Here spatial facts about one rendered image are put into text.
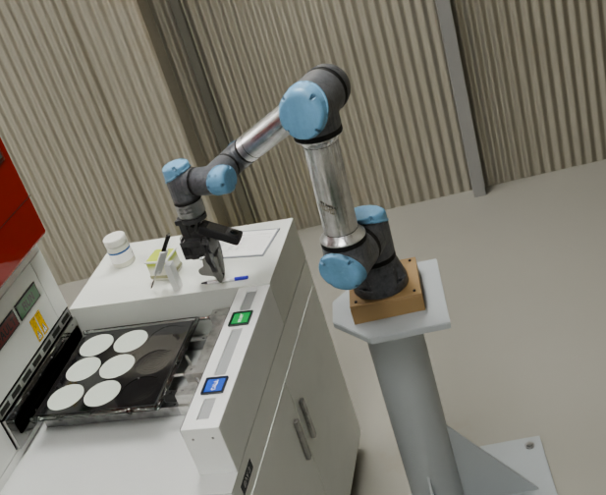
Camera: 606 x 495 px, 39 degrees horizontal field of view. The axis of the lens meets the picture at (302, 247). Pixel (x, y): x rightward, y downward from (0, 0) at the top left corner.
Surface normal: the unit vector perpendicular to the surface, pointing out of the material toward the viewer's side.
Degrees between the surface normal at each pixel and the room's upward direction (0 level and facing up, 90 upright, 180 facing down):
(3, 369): 90
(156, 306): 90
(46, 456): 0
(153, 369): 0
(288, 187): 90
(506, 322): 0
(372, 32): 90
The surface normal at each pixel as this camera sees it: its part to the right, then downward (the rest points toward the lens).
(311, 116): -0.47, 0.41
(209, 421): -0.26, -0.84
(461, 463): -0.03, 0.50
